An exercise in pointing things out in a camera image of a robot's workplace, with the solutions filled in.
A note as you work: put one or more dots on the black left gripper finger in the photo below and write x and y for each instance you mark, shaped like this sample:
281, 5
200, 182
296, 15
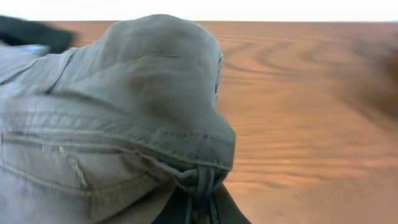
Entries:
176, 210

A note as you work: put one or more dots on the grey shorts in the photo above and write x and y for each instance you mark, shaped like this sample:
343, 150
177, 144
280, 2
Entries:
105, 133

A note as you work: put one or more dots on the black garment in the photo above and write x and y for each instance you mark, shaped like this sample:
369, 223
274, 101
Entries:
16, 32

